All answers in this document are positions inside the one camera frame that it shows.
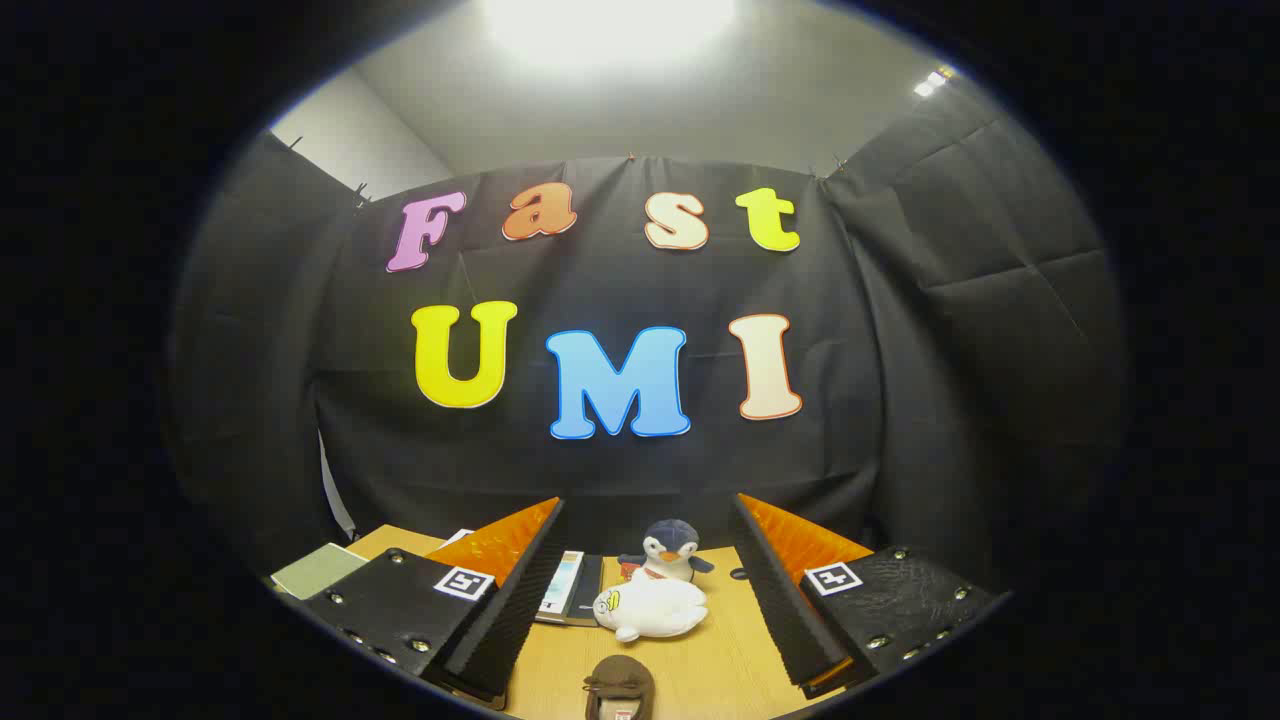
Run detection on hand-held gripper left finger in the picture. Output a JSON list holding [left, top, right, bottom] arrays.
[[300, 497, 568, 713]]

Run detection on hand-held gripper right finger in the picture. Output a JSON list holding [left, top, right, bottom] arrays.
[[730, 492, 1001, 701]]

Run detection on brown fuzzy shoe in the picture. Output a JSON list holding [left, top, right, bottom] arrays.
[[583, 655, 657, 720]]

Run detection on green fabric storage box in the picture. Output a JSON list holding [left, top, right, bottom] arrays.
[[272, 543, 369, 601]]

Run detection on white book sky cover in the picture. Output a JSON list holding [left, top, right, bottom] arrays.
[[535, 550, 586, 626]]

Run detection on black notebook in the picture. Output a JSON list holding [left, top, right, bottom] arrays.
[[565, 555, 606, 628]]

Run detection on navy penguin plush toy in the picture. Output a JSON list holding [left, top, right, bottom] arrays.
[[617, 518, 716, 586]]

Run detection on white seal plush toy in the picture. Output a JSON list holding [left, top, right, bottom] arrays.
[[592, 568, 709, 643]]

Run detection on ceiling light panel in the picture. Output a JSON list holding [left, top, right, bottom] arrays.
[[480, 0, 741, 71]]

